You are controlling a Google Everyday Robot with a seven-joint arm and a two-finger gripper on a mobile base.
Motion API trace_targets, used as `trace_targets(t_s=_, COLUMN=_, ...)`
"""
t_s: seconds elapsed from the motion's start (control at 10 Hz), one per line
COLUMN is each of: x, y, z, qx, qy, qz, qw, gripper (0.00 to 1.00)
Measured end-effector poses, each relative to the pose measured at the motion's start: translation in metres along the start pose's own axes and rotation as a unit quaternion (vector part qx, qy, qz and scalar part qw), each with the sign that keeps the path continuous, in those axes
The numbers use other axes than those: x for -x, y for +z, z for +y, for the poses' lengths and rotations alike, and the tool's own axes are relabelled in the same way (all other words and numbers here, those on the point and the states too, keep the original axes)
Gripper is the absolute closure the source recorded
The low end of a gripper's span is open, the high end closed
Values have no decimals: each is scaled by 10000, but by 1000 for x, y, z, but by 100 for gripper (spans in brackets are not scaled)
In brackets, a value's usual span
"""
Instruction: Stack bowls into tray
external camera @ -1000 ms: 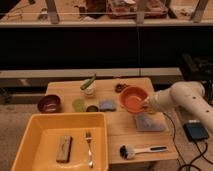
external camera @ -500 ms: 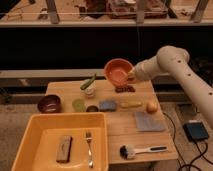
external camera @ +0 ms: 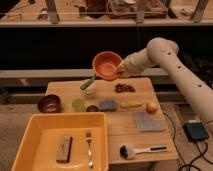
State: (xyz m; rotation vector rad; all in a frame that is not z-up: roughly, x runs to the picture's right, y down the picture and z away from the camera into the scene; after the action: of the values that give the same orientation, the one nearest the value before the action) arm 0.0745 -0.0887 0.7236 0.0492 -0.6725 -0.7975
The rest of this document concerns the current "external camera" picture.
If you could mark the yellow banana piece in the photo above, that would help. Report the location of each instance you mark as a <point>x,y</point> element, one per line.
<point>130,104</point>

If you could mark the yellow plastic tray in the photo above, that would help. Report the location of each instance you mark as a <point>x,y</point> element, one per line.
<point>39,145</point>

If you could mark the white handled brush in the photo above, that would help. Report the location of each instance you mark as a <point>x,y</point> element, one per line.
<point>128,152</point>

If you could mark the small dark dish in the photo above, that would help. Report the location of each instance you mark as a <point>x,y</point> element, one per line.
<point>92,108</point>

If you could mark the blue pedal box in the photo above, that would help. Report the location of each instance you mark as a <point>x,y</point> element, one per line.
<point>195,131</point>

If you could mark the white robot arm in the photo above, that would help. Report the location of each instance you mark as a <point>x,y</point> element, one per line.
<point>163,52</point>

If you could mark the brown sponge block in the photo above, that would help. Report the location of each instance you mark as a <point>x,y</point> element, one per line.
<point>64,149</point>

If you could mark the green small cup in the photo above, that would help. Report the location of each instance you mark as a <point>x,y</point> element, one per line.
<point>79,105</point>

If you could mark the grey blue cloth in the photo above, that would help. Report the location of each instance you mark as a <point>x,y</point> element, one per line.
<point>145,123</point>

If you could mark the blue sponge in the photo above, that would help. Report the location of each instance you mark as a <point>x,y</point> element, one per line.
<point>107,105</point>

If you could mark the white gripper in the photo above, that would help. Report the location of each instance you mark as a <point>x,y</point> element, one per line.
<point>133,64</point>

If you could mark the silver fork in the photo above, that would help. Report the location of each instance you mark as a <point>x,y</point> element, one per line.
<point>88,137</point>

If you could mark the wooden table board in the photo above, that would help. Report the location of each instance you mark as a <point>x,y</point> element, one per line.
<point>121,124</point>

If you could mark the dark purple bowl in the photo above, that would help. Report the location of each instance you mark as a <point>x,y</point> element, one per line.
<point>50,104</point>

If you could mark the green vegetable stick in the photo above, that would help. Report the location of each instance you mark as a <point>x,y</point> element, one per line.
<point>88,82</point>

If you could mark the orange bowl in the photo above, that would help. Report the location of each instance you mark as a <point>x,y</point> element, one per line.
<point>105,63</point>

